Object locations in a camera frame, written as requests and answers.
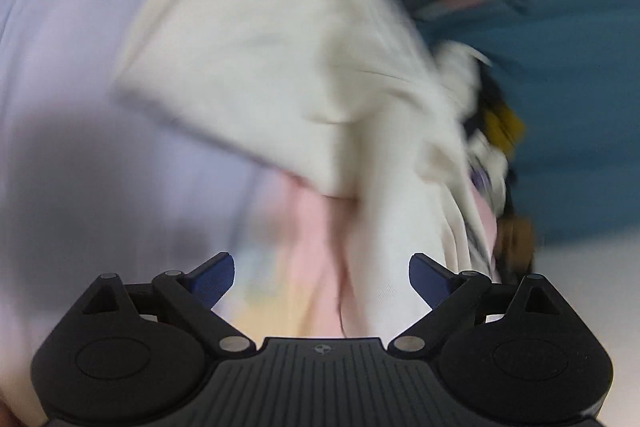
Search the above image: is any cream white garment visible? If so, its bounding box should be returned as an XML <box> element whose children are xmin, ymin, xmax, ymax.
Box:
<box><xmin>112</xmin><ymin>0</ymin><xmax>501</xmax><ymax>339</ymax></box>

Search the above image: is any pink garment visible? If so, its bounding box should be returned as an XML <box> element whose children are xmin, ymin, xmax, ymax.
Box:
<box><xmin>234</xmin><ymin>172</ymin><xmax>501</xmax><ymax>341</ymax></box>

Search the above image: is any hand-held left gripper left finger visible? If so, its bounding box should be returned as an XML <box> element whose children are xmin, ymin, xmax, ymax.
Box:
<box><xmin>81</xmin><ymin>251</ymin><xmax>257</xmax><ymax>359</ymax></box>

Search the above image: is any lavender bed sheet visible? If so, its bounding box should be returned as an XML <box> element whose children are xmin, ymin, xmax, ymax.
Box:
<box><xmin>0</xmin><ymin>0</ymin><xmax>283</xmax><ymax>413</ymax></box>

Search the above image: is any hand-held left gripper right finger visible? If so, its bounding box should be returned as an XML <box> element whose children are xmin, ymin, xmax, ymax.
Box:
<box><xmin>389</xmin><ymin>252</ymin><xmax>559</xmax><ymax>358</ymax></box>

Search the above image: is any blue blanket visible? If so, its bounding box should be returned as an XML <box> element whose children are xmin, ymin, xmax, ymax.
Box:
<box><xmin>350</xmin><ymin>0</ymin><xmax>640</xmax><ymax>254</ymax></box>

